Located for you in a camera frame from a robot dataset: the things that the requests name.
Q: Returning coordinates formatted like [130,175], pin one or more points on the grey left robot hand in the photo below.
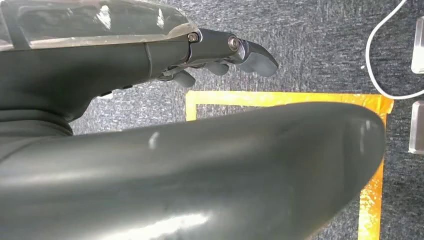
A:
[212,172]

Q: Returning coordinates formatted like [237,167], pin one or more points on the yellow tape square outline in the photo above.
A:
[265,98]

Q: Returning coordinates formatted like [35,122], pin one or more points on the ribbed grey left arm sleeve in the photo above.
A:
[30,127]

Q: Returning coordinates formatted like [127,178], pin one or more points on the clear acrylic block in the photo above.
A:
[418,46]
[418,129]

